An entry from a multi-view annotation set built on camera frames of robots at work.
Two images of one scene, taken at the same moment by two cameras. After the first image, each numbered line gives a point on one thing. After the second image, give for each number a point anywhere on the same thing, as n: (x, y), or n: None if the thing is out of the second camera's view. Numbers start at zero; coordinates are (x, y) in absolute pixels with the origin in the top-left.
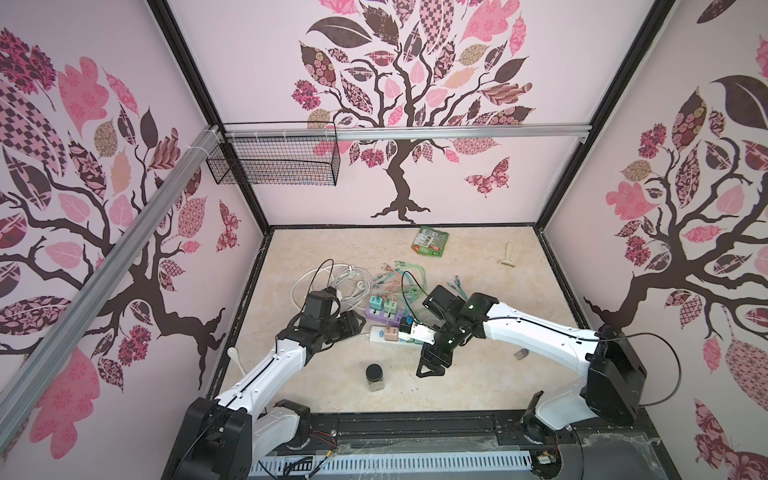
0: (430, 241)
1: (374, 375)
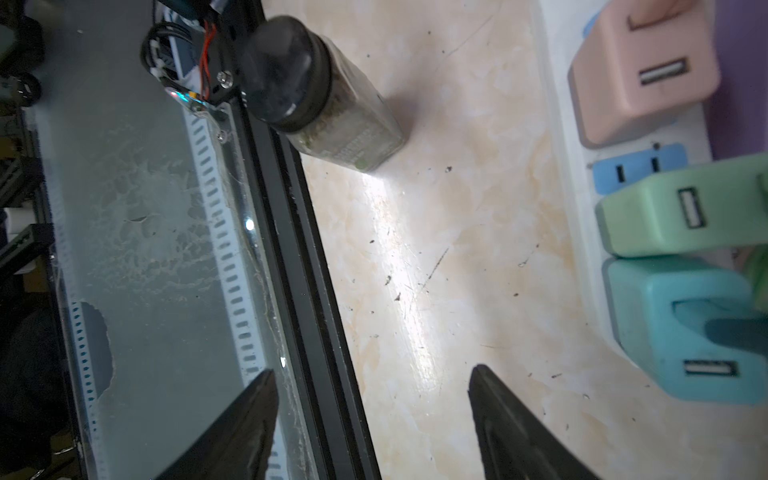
0: None
1: (299, 83)
